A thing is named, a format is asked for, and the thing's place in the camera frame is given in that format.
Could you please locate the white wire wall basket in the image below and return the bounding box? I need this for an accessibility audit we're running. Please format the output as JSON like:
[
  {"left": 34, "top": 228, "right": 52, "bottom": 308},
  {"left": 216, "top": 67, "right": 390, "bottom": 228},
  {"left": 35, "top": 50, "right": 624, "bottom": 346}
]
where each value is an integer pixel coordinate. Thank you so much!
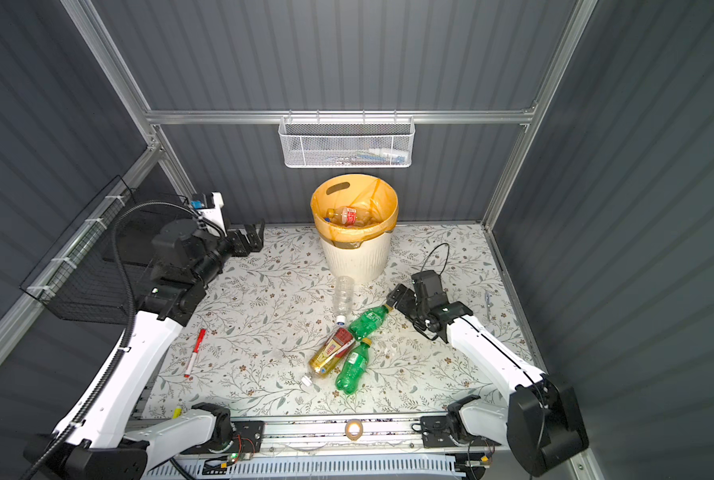
[{"left": 278, "top": 117, "right": 416, "bottom": 169}]

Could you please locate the black wire wall basket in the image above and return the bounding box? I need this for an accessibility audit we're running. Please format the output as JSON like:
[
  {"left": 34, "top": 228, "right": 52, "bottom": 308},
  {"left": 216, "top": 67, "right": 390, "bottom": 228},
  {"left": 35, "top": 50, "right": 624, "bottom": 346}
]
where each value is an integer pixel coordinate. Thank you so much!
[{"left": 19, "top": 174, "right": 187, "bottom": 325}]

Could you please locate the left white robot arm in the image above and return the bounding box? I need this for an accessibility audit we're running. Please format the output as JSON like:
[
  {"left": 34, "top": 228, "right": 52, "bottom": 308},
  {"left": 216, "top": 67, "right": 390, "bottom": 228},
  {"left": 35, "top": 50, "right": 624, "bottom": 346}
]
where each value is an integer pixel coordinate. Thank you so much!
[{"left": 23, "top": 211, "right": 265, "bottom": 479}]

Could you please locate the clear bottle white cap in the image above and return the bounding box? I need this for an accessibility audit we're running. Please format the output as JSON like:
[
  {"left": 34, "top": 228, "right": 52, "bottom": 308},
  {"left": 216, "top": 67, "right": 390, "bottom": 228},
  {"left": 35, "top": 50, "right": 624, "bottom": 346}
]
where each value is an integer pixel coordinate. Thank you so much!
[{"left": 333, "top": 276, "right": 355, "bottom": 326}]

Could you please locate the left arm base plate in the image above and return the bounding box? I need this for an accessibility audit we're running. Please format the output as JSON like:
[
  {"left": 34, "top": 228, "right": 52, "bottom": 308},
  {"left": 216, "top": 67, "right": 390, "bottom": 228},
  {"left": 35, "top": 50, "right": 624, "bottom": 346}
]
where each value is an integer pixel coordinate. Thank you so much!
[{"left": 199, "top": 421, "right": 266, "bottom": 458}]

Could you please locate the clear bottle red label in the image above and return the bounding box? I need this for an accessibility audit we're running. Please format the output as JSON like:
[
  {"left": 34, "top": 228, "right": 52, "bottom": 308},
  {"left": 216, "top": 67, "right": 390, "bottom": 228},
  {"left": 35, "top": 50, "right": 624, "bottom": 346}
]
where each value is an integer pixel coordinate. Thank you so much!
[{"left": 325, "top": 206, "right": 360, "bottom": 227}]

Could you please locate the white tube in basket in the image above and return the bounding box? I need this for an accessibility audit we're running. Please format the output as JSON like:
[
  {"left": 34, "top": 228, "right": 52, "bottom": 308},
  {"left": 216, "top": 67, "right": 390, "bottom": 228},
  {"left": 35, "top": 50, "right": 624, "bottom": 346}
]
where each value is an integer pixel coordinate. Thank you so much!
[{"left": 368, "top": 148, "right": 410, "bottom": 165}]

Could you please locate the yellow tea bottle red label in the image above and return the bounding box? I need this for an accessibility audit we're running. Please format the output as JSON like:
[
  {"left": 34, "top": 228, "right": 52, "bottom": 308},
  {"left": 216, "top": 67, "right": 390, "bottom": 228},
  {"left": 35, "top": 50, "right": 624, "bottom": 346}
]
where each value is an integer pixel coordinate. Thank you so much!
[{"left": 301, "top": 324, "right": 355, "bottom": 386}]

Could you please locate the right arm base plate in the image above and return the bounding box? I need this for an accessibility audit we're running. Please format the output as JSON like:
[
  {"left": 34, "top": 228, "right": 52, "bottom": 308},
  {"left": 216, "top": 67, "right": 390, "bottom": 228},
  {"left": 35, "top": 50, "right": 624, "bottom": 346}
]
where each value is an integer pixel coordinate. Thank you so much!
[{"left": 414, "top": 413, "right": 473, "bottom": 448}]

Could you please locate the red marker pen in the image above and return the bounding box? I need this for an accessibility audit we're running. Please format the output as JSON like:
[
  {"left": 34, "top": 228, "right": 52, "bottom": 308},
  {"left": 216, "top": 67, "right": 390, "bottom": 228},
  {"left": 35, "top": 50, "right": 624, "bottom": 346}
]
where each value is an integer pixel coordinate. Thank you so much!
[{"left": 184, "top": 328, "right": 207, "bottom": 378}]

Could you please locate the green bottle yellow cap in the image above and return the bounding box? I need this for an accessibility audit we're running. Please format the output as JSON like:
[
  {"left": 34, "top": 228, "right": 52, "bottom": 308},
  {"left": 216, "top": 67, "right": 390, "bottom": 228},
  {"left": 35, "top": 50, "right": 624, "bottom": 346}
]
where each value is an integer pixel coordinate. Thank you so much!
[{"left": 335, "top": 338, "right": 372, "bottom": 395}]

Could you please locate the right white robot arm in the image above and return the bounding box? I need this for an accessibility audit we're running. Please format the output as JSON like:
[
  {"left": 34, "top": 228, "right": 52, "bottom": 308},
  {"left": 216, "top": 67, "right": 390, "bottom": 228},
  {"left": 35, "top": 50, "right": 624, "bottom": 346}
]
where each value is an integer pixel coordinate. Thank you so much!
[{"left": 387, "top": 284, "right": 590, "bottom": 477}]

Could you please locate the orange bin liner bag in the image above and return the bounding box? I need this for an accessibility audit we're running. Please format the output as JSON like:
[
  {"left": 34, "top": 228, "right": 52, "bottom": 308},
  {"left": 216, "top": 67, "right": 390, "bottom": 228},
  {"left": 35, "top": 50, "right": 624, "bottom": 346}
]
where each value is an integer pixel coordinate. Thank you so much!
[{"left": 310, "top": 174, "right": 399, "bottom": 249}]

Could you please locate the tape roll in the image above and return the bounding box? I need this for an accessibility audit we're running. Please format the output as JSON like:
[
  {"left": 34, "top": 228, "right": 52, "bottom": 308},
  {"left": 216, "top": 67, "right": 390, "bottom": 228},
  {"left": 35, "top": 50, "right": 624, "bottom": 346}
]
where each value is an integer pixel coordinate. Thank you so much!
[{"left": 345, "top": 419, "right": 364, "bottom": 442}]

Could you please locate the white ribbed trash bin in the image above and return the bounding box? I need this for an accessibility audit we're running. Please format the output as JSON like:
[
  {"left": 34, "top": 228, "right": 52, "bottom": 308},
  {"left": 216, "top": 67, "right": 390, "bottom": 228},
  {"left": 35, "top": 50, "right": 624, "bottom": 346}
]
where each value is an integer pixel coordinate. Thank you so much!
[{"left": 320, "top": 231, "right": 393, "bottom": 284}]

